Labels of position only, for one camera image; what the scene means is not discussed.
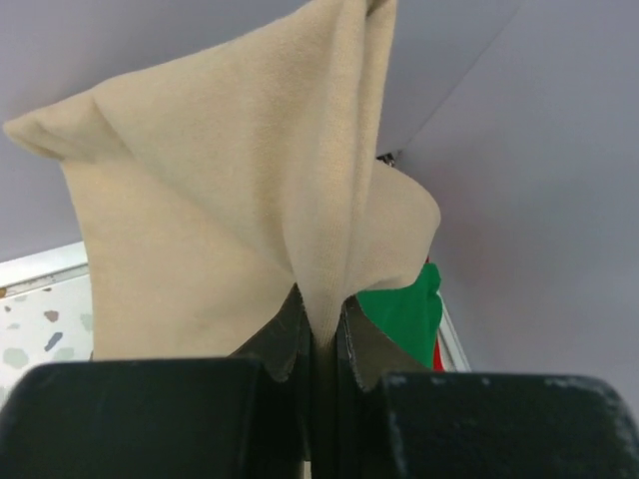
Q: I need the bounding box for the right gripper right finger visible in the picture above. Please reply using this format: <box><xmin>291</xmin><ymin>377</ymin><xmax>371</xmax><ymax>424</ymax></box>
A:
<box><xmin>335</xmin><ymin>298</ymin><xmax>638</xmax><ymax>478</ymax></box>

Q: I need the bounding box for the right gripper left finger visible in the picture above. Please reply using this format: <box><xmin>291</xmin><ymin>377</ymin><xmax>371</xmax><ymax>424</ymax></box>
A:
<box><xmin>1</xmin><ymin>289</ymin><xmax>310</xmax><ymax>478</ymax></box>

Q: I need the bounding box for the beige t shirt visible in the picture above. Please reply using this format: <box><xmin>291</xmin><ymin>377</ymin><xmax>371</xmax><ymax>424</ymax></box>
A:
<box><xmin>4</xmin><ymin>1</ymin><xmax>440</xmax><ymax>360</ymax></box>

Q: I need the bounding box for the folded green t shirt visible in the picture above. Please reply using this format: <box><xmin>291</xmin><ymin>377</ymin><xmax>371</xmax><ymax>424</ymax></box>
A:
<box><xmin>356</xmin><ymin>264</ymin><xmax>433</xmax><ymax>370</ymax></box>

